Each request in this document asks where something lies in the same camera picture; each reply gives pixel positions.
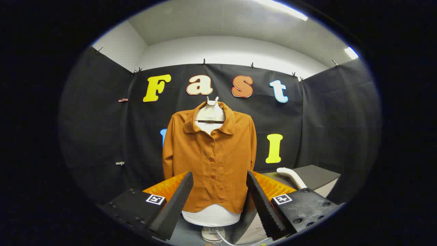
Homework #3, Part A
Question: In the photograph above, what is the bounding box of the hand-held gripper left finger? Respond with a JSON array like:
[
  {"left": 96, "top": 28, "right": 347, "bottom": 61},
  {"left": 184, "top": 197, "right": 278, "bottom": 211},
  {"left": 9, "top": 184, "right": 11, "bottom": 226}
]
[{"left": 99, "top": 171, "right": 194, "bottom": 241}]

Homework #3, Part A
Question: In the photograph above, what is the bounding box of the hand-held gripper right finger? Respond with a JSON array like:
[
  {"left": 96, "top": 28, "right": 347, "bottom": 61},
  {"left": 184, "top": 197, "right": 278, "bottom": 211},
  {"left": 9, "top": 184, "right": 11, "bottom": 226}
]
[{"left": 246, "top": 170, "right": 342, "bottom": 241}]

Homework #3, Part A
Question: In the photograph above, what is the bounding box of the white garment steamer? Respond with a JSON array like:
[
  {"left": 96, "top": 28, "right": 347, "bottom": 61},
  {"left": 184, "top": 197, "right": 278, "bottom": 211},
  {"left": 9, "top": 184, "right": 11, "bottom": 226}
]
[{"left": 277, "top": 167, "right": 308, "bottom": 189}]

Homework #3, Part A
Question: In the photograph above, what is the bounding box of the brown button-up shirt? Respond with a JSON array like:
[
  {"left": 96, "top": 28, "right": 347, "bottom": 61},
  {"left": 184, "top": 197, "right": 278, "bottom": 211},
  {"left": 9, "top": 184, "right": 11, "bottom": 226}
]
[{"left": 162, "top": 101, "right": 257, "bottom": 214}]

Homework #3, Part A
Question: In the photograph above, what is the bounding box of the white mannequin torso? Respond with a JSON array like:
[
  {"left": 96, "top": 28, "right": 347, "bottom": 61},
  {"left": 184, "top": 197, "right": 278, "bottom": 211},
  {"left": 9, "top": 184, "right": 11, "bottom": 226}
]
[{"left": 182, "top": 96, "right": 241, "bottom": 227}]

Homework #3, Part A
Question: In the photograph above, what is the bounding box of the white mannequin stand base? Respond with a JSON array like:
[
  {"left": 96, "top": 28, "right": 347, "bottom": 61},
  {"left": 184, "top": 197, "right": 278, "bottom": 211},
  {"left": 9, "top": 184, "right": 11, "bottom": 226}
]
[{"left": 201, "top": 226, "right": 226, "bottom": 243}]

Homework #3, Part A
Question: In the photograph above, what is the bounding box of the black backdrop cloth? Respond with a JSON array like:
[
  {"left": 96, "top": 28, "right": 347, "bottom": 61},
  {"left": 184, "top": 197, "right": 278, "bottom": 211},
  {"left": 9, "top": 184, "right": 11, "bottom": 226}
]
[{"left": 59, "top": 46, "right": 382, "bottom": 205}]

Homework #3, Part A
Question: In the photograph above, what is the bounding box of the long ceiling light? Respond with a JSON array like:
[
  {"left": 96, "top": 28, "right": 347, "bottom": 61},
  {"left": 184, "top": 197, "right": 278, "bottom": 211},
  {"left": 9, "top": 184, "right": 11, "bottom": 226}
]
[{"left": 254, "top": 0, "right": 308, "bottom": 22}]

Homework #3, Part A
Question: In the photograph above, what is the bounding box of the white cable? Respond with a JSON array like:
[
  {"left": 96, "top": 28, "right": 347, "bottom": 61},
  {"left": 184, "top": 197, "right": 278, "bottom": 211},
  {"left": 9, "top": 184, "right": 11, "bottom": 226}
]
[{"left": 215, "top": 229, "right": 241, "bottom": 246}]

